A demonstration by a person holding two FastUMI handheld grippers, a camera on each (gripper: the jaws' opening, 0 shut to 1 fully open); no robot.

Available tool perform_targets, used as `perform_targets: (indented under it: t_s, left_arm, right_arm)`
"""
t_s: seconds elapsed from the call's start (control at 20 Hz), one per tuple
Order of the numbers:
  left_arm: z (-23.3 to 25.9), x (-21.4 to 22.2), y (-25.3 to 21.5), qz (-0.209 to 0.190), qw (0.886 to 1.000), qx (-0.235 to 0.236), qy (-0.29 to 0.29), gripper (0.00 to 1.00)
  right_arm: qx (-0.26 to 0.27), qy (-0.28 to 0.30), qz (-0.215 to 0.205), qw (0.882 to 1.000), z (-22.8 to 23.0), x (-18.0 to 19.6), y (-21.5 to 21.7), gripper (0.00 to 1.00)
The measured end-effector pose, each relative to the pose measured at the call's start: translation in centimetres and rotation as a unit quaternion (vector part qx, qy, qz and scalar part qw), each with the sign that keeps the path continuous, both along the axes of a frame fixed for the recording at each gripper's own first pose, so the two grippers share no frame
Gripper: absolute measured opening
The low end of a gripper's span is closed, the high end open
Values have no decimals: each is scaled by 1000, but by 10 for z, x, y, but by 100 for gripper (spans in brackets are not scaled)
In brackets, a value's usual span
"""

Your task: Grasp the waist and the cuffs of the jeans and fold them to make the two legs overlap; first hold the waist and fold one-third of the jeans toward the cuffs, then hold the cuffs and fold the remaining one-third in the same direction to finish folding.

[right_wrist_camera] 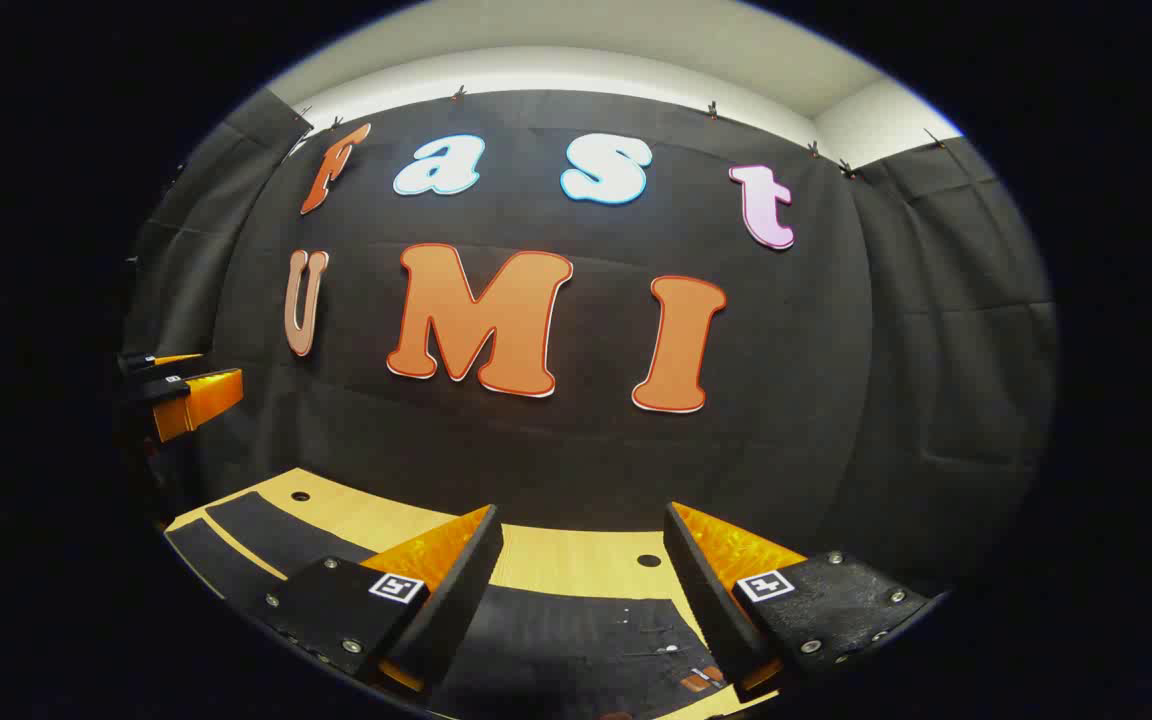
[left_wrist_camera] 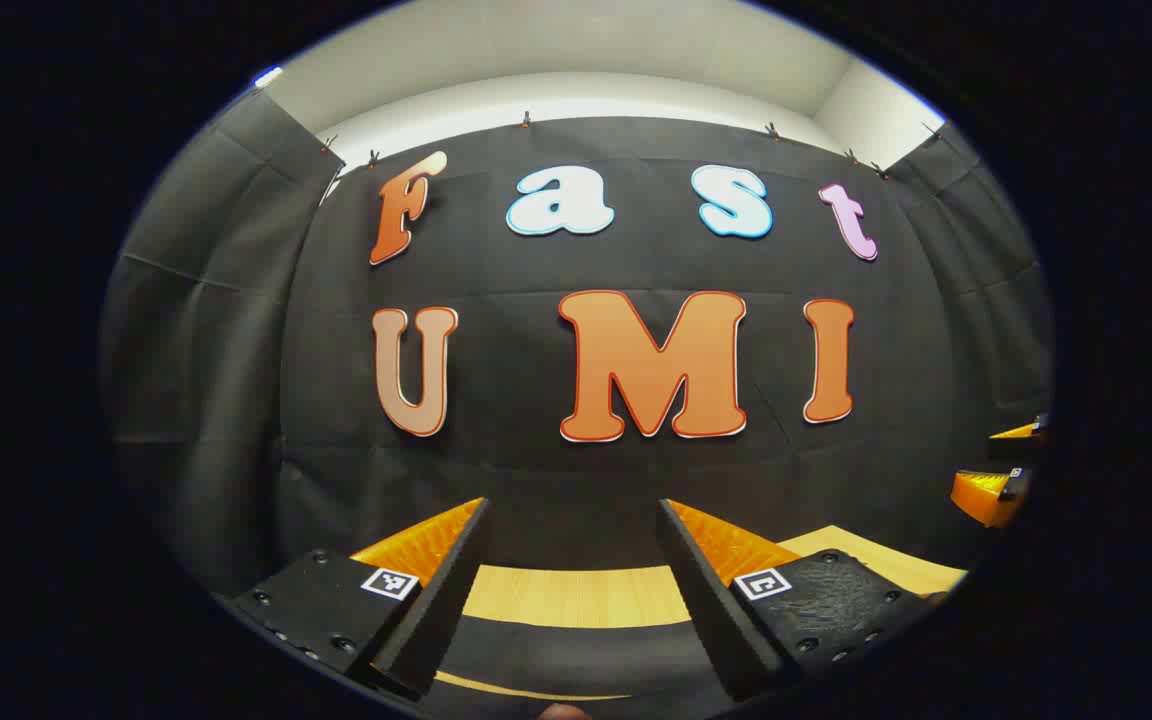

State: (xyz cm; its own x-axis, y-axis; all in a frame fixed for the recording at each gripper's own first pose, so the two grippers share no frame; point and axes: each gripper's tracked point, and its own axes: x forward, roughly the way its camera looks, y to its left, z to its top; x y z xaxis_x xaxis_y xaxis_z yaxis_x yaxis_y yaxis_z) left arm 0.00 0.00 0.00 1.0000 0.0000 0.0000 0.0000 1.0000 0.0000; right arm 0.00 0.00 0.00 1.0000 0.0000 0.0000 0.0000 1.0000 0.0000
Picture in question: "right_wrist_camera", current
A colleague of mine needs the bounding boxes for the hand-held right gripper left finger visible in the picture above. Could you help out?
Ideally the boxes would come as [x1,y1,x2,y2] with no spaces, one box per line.
[254,505,504,694]

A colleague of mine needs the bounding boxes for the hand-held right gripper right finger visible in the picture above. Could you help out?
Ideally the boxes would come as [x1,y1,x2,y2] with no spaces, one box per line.
[664,500,940,701]

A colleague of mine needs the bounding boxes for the dark grey jeans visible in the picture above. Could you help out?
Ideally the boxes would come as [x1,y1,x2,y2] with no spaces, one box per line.
[164,490,732,720]

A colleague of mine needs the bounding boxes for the black backdrop cloth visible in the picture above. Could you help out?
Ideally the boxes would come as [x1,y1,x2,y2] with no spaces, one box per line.
[121,88,1057,601]

